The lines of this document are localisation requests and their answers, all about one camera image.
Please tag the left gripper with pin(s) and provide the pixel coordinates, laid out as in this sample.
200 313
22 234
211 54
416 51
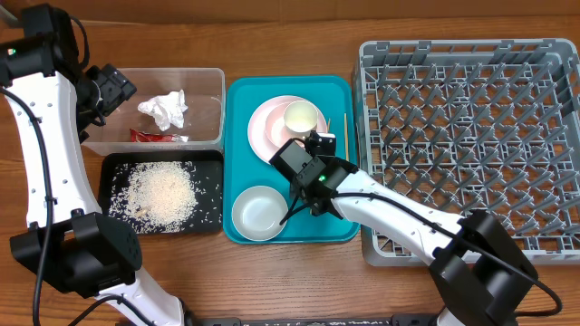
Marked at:
117 89

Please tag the white paper cup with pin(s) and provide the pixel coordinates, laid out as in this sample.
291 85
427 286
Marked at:
300 117

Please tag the red snack wrapper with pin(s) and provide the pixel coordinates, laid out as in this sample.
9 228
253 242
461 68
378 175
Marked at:
141 137

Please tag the white tissue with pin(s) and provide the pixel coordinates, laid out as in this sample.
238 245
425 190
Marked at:
166 110

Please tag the grey bowl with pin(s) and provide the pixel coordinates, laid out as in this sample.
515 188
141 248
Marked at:
257 213

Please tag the pile of rice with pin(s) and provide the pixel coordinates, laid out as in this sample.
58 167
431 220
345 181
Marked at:
156 194

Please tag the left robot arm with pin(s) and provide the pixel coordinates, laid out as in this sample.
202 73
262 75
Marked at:
69 243

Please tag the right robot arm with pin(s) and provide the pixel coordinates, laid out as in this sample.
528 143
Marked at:
479 270

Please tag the black waste tray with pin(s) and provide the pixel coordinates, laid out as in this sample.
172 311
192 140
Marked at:
208 181

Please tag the grey dishwasher rack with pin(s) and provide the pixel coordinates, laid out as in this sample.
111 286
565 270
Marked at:
466 124

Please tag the small pink plate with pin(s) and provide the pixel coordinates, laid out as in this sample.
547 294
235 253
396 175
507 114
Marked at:
276 130

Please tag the large pink plate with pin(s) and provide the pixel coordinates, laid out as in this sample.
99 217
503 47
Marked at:
256 131

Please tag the right wooden chopstick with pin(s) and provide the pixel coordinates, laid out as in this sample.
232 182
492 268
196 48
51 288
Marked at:
346 137

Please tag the clear plastic bin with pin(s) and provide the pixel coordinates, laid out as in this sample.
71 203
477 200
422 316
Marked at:
204 94

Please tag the teal serving tray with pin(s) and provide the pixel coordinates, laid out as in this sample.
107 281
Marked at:
243 168

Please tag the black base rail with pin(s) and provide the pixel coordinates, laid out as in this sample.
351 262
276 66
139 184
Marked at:
402 319

